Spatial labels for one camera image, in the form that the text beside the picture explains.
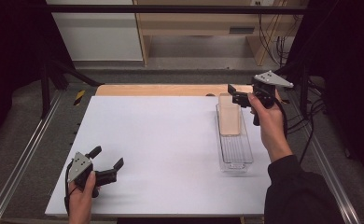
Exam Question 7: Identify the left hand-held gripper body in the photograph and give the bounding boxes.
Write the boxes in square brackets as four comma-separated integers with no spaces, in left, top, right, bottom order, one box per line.
[66,150,119,199]

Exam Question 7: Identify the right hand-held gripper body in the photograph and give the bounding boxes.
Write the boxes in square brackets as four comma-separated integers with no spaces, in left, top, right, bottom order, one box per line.
[231,70,295,127]

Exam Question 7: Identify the beige phone case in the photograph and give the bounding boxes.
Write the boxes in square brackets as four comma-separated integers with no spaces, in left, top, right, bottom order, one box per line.
[217,92,242,136]

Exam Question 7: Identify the clear plastic tray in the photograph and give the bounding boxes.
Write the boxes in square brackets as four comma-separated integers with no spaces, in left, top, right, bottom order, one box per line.
[215,102,255,175]

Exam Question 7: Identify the person's left hand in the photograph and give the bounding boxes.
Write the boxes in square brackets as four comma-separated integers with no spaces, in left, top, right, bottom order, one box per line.
[67,171,97,217]

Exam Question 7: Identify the person's right hand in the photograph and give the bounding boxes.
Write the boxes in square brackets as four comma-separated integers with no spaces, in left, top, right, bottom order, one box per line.
[247,92,294,163]

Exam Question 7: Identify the white table cover board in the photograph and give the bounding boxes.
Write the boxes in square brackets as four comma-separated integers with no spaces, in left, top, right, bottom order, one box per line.
[44,95,273,217]

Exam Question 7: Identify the grey rectangular desk fitting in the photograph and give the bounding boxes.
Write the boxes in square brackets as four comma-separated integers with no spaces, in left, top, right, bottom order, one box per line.
[229,26,256,35]

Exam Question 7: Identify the wooden table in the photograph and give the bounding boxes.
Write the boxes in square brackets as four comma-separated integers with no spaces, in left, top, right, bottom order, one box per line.
[94,83,255,98]

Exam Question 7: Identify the light wooden desk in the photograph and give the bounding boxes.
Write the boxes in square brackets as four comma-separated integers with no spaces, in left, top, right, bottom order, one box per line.
[133,0,309,67]

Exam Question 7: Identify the black curtain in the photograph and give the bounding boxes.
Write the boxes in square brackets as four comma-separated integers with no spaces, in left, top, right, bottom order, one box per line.
[286,0,364,183]
[0,0,76,152]

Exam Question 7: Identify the white cabinet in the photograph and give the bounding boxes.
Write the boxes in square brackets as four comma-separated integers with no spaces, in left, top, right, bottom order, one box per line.
[45,0,144,63]

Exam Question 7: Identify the left hand-held gripper cable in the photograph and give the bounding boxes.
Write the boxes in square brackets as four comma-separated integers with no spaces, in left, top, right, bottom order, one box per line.
[63,161,76,217]

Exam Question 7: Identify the hanging black cable bundle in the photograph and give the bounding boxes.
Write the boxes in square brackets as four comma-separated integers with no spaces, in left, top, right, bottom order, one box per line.
[257,0,298,67]

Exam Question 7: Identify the black floor cables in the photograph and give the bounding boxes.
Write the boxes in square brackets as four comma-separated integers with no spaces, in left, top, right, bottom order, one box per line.
[286,77,328,166]

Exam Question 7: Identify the aluminium floor rail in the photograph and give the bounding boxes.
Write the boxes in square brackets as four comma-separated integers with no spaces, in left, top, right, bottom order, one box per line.
[287,92,362,224]
[0,90,63,224]

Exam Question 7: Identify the black horizontal frame bar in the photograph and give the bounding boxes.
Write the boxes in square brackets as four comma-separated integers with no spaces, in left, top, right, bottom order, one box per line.
[45,4,309,15]

